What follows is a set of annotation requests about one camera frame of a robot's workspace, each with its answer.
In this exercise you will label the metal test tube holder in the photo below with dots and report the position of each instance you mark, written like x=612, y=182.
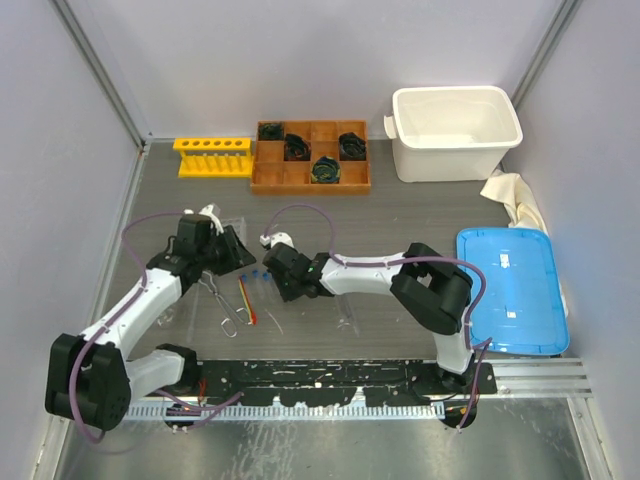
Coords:
x=232, y=317

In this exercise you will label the blue plastic lid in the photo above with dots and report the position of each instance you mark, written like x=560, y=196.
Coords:
x=522, y=310

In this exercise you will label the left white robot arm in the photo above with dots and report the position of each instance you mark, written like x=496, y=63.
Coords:
x=91, y=380

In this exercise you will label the clear well plate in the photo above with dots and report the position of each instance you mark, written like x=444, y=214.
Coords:
x=239, y=226

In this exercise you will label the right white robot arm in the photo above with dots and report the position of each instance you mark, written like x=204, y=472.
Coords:
x=434, y=290

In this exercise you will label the white plastic tub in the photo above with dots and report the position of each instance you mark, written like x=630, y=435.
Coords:
x=451, y=134

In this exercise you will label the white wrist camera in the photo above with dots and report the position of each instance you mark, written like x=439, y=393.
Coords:
x=277, y=239
x=211, y=211

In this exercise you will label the rolled tie orange pattern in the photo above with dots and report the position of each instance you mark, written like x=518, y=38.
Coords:
x=296, y=148

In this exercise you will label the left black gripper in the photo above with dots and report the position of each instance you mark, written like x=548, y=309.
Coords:
x=237, y=256

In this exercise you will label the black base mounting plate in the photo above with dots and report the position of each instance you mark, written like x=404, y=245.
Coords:
x=324, y=383

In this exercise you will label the rolled tie blue pattern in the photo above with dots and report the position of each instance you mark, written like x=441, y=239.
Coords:
x=352, y=147

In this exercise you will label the blue capped test tube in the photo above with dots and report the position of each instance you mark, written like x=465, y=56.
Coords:
x=249, y=289
x=269, y=286
x=258, y=284

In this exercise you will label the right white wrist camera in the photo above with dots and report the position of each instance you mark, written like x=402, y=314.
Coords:
x=277, y=239

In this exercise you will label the wooden compartment tray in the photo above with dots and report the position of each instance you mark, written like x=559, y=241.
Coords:
x=272, y=175

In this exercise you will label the cream cloth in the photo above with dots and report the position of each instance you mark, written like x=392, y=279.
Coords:
x=515, y=195

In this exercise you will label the yellow test tube rack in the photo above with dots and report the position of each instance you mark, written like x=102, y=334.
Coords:
x=215, y=157

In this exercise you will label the clear glass stirring rod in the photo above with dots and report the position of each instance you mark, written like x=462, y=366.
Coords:
x=275, y=321

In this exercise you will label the red yellow stick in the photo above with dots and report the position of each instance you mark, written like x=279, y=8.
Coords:
x=250, y=311

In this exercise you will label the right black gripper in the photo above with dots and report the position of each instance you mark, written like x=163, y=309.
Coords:
x=288, y=295

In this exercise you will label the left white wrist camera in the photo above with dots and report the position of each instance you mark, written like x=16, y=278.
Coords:
x=211, y=211

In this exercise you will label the rolled tie top left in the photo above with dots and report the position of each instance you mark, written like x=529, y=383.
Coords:
x=271, y=131

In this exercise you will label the clear plastic pipette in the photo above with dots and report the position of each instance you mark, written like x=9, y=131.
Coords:
x=192, y=319

